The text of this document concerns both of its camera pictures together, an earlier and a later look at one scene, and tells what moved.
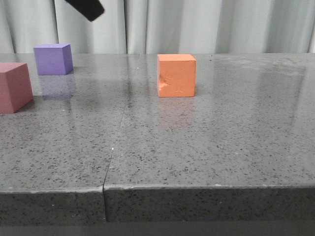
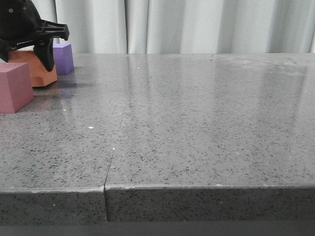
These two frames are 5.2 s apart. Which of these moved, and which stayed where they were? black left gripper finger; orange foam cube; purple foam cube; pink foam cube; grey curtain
Moved: black left gripper finger; orange foam cube
Stayed: pink foam cube; grey curtain; purple foam cube
